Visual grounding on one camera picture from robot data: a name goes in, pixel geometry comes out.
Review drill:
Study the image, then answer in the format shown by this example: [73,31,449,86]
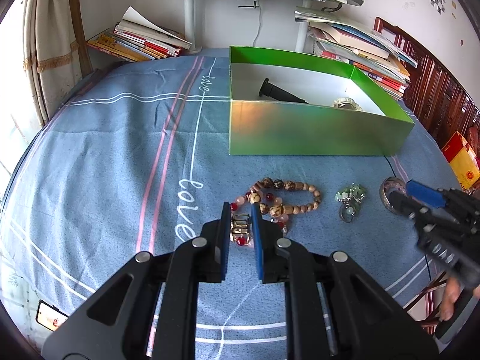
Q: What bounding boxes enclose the purple crystal bead bracelet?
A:
[378,176,408,216]

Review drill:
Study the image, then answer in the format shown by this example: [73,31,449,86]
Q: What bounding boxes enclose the pink red bead bracelet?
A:
[229,191,291,247]

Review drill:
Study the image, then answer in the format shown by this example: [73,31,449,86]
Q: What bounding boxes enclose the person's right hand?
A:
[440,277,461,321]

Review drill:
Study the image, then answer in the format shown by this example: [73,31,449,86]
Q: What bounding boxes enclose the red yellow carton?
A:
[442,131,479,190]

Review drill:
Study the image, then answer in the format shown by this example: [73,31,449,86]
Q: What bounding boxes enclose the white red card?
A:
[35,300,68,332]

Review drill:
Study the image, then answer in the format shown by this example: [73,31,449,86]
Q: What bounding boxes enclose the dark wooden headboard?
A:
[373,17,479,147]

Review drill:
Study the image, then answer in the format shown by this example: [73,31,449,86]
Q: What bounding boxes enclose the pale jade bangle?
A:
[332,97,363,111]

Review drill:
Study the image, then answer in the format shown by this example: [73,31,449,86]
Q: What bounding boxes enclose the right stack of books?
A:
[295,7,418,100]

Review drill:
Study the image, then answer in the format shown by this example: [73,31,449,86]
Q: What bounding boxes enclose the stack of books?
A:
[295,7,418,100]
[87,7,191,63]

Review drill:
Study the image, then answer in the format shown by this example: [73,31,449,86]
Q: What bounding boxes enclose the blue striped bed sheet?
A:
[1,55,461,359]

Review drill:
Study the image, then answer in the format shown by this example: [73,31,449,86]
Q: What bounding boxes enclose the green cardboard box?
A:
[229,46,415,156]

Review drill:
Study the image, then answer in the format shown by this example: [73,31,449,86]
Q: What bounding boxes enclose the black cylindrical stand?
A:
[259,78,307,104]

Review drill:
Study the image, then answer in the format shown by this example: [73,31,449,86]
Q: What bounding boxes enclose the beige curtain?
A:
[23,0,93,125]

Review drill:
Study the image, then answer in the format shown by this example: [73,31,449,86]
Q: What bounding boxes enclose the left stack of books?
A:
[87,7,191,63]

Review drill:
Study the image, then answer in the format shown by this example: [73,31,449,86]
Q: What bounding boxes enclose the green jade keychain pendant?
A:
[335,183,367,223]

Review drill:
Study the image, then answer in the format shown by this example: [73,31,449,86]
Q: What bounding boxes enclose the white hanging cord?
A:
[251,6,263,48]

